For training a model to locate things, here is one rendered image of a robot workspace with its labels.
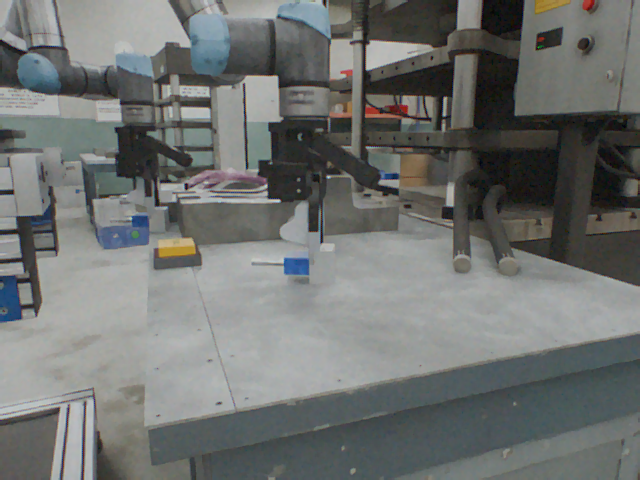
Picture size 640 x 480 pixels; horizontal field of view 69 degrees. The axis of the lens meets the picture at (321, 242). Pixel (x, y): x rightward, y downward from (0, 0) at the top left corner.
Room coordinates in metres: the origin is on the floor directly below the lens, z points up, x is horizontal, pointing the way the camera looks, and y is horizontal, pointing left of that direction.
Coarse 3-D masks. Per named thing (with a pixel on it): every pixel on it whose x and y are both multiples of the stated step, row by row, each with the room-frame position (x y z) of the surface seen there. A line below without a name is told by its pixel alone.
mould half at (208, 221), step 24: (264, 192) 1.16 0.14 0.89; (336, 192) 1.05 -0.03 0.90; (192, 216) 0.94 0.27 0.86; (216, 216) 0.95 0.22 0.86; (240, 216) 0.97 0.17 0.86; (264, 216) 0.99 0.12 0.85; (288, 216) 1.01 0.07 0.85; (336, 216) 1.05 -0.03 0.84; (360, 216) 1.07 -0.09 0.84; (384, 216) 1.09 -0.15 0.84; (216, 240) 0.95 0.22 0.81; (240, 240) 0.97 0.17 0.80; (264, 240) 0.99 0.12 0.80
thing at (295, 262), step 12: (288, 252) 0.71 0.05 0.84; (300, 252) 0.72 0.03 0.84; (324, 252) 0.68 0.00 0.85; (252, 264) 0.71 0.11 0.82; (264, 264) 0.70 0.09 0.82; (276, 264) 0.70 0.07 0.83; (288, 264) 0.68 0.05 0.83; (300, 264) 0.68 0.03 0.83; (324, 264) 0.68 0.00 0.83; (312, 276) 0.68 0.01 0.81; (324, 276) 0.68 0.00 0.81
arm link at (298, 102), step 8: (288, 88) 0.67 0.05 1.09; (296, 88) 0.67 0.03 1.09; (304, 88) 0.67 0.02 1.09; (312, 88) 0.67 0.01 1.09; (320, 88) 0.68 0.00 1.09; (280, 96) 0.69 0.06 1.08; (288, 96) 0.67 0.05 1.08; (296, 96) 0.67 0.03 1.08; (304, 96) 0.67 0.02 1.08; (312, 96) 0.67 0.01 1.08; (320, 96) 0.68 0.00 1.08; (328, 96) 0.69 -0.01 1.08; (280, 104) 0.69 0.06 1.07; (288, 104) 0.67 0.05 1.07; (296, 104) 0.67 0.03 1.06; (304, 104) 0.67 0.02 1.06; (312, 104) 0.67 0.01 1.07; (320, 104) 0.68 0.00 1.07; (328, 104) 0.69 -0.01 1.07; (280, 112) 0.69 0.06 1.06; (288, 112) 0.67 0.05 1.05; (296, 112) 0.67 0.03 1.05; (304, 112) 0.67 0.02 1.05; (312, 112) 0.67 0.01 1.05; (320, 112) 0.68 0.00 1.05; (328, 112) 0.69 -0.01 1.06
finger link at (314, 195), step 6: (318, 180) 0.68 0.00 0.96; (318, 186) 0.66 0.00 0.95; (312, 192) 0.66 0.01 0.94; (318, 192) 0.65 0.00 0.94; (312, 198) 0.65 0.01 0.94; (318, 198) 0.65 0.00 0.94; (312, 204) 0.65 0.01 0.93; (318, 204) 0.65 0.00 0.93; (312, 210) 0.65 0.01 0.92; (318, 210) 0.65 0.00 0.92; (312, 216) 0.65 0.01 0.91; (318, 216) 0.65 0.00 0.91; (312, 222) 0.66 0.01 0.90; (318, 222) 0.65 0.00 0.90; (312, 228) 0.66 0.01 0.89; (318, 228) 0.65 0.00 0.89
